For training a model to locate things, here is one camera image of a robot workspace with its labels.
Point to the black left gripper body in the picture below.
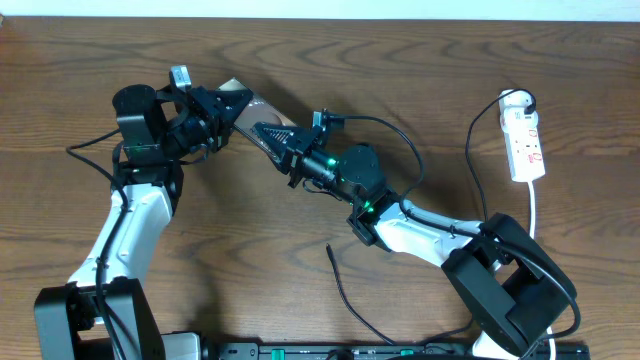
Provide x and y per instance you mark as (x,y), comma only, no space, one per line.
(198,126)

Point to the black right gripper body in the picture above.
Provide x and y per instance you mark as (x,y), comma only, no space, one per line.
(313,165)

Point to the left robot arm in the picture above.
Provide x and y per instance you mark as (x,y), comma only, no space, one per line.
(102,312)

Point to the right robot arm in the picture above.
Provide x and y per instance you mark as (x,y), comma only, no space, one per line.
(514,291)

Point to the white power strip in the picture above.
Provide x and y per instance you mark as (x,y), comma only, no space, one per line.
(519,126)

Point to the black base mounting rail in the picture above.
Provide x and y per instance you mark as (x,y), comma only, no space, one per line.
(253,351)

